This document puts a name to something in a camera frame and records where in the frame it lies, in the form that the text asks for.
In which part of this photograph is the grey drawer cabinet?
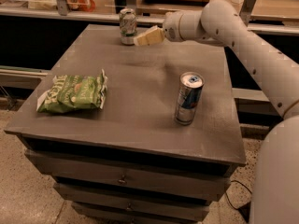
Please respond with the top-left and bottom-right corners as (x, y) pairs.
(7, 25), (246, 224)

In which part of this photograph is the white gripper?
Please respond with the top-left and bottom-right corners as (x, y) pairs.
(134, 12), (181, 46)

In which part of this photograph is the green jalapeno chip bag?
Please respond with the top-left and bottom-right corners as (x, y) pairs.
(36, 70), (107, 114)

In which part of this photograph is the silver blue energy drink can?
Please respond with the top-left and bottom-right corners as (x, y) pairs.
(175, 72), (205, 125)

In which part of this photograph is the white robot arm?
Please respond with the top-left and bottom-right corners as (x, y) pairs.
(134, 0), (299, 224)

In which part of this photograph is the black floor cable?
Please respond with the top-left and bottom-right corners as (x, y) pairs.
(223, 179), (253, 211)

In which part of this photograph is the black floor power box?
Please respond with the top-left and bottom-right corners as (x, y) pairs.
(237, 203), (251, 222)

